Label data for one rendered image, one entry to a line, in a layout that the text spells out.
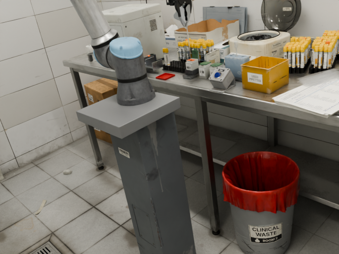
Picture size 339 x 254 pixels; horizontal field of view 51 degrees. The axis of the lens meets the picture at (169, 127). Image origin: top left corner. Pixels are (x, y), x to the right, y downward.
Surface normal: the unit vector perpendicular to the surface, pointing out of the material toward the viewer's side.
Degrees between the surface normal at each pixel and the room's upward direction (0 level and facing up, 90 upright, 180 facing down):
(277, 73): 90
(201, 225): 0
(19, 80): 90
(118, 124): 1
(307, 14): 90
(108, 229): 0
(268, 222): 94
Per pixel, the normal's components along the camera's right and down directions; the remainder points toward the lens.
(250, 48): -0.81, 0.36
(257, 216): -0.28, 0.51
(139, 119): 0.69, 0.22
